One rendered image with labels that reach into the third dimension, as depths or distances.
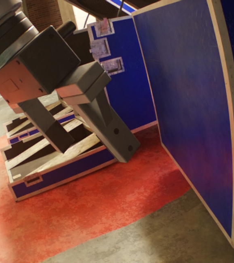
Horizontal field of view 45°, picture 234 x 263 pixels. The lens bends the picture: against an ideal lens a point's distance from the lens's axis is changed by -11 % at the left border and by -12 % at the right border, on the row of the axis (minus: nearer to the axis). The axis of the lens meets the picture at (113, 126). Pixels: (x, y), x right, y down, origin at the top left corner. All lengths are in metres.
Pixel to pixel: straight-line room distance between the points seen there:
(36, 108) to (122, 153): 0.15
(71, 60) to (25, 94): 0.06
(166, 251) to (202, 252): 0.16
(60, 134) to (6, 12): 0.20
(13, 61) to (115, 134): 0.12
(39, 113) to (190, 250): 0.96
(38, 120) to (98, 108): 0.15
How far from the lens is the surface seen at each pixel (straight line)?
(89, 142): 2.17
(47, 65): 0.28
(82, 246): 1.42
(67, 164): 1.98
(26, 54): 0.27
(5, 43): 0.30
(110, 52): 1.97
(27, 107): 0.40
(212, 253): 1.21
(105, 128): 0.29
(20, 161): 2.55
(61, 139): 0.42
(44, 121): 0.41
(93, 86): 0.25
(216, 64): 0.76
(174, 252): 1.25
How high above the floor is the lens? 0.88
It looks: 18 degrees down
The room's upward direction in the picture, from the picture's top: 14 degrees counter-clockwise
